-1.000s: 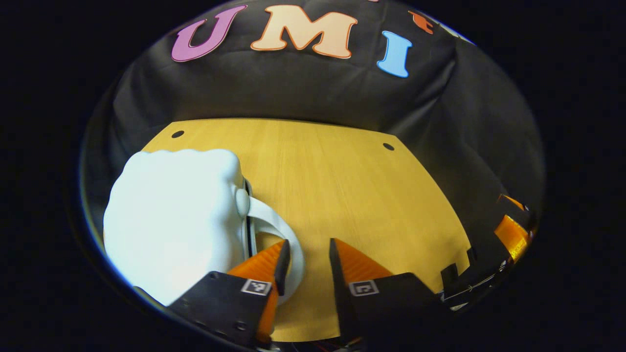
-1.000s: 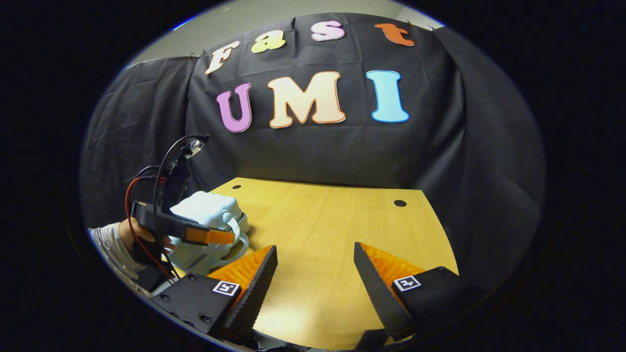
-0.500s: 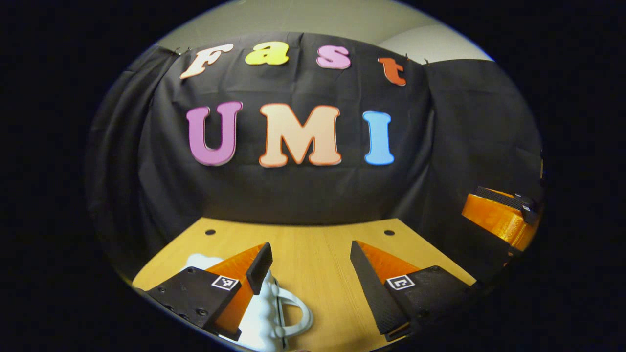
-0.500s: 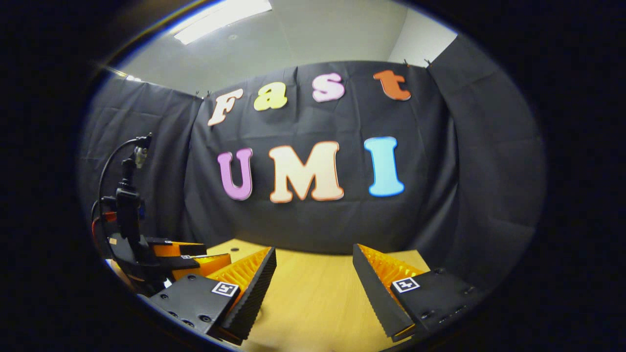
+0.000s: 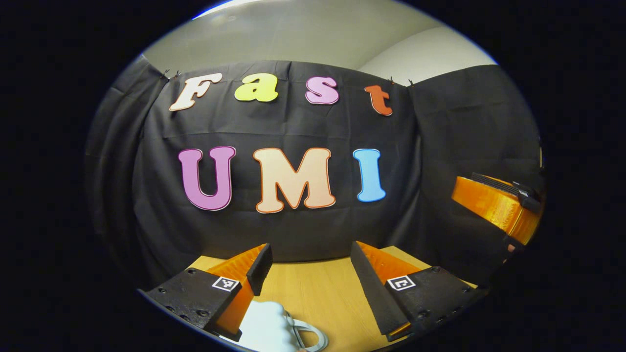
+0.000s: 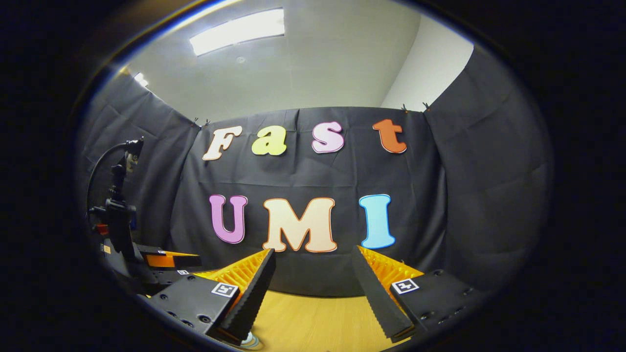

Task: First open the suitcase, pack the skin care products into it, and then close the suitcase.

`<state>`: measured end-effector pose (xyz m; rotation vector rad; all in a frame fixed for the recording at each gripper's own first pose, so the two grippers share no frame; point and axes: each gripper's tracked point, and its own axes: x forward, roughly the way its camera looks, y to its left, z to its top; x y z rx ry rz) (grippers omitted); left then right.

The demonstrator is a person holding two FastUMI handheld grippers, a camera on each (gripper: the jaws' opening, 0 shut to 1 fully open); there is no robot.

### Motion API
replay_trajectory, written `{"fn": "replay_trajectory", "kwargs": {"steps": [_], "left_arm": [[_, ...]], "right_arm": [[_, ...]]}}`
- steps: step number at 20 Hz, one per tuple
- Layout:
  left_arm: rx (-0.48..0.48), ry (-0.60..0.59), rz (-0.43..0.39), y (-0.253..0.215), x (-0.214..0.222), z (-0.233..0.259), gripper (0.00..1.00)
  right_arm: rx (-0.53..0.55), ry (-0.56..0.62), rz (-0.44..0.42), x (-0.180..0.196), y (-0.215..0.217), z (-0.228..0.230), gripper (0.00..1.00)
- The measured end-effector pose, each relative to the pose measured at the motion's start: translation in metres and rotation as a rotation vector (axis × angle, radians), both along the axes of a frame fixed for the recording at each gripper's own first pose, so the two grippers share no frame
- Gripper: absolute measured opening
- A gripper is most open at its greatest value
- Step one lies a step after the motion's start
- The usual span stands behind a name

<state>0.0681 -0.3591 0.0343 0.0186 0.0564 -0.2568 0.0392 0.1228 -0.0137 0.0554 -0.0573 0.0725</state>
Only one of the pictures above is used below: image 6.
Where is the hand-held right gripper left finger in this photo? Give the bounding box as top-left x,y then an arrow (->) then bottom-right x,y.
143,248 -> 276,344

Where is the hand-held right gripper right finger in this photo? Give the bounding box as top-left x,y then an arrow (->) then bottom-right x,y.
352,246 -> 486,344

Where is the light blue suitcase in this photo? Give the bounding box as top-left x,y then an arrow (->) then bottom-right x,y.
240,332 -> 265,351

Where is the long ceiling light panel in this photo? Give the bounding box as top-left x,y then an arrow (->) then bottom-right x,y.
190,8 -> 286,57

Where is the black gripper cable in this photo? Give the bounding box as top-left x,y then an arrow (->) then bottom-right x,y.
86,141 -> 129,212

